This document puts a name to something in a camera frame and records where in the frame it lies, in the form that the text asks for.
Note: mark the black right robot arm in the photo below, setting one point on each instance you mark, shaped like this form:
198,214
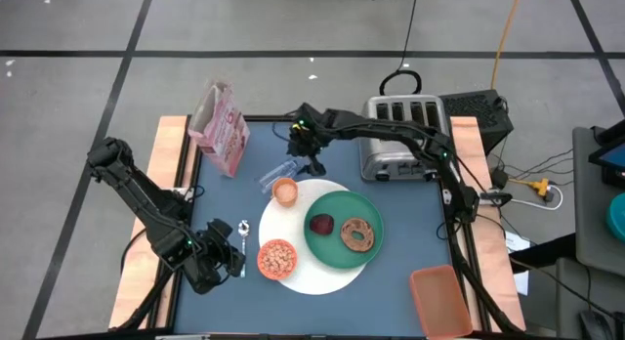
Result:
381,127

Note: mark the black tablet screen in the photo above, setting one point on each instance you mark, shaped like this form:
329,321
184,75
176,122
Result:
612,157

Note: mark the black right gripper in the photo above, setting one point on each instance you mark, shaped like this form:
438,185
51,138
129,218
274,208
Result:
305,135

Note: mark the black perforated equipment box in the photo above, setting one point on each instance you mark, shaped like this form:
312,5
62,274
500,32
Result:
473,115

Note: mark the clear plastic glass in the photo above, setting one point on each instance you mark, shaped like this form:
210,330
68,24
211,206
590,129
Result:
278,176

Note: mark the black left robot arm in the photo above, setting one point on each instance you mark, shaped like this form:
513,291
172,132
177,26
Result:
137,193

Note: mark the pink cereal bag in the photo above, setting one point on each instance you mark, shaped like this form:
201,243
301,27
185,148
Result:
220,130

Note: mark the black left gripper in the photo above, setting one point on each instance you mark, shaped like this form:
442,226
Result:
212,262

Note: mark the silver four-slot toaster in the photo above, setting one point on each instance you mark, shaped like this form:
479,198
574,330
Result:
390,159

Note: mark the black desk panel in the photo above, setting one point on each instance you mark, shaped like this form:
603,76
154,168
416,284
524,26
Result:
547,252

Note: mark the silver metal spoon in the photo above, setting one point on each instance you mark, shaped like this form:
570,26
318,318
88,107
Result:
243,230

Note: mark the orange rectangular tray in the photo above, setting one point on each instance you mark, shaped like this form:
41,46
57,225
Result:
442,301

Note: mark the grey desk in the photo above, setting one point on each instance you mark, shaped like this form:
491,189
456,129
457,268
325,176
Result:
591,208

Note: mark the teal round object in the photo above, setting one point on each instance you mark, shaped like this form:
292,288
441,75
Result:
617,218

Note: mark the dark red apple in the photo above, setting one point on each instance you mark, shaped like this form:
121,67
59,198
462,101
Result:
322,225

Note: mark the brown bagel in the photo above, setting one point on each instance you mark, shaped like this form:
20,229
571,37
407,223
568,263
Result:
349,237

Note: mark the white paper sheet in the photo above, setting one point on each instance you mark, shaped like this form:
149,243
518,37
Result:
516,242

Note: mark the yellow power adapter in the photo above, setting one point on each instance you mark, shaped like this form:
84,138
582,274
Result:
541,186

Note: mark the green round plate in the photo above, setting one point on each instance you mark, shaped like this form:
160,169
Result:
342,205

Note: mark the blue patterned bowl orange inside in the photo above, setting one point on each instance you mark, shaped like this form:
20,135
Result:
277,259

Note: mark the orange plastic cup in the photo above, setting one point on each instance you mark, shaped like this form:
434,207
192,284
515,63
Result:
284,192

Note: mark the grey low cabinet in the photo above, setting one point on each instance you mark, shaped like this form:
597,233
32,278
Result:
571,306

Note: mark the light wooden side board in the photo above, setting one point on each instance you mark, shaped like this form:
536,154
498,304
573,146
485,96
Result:
166,135
464,135

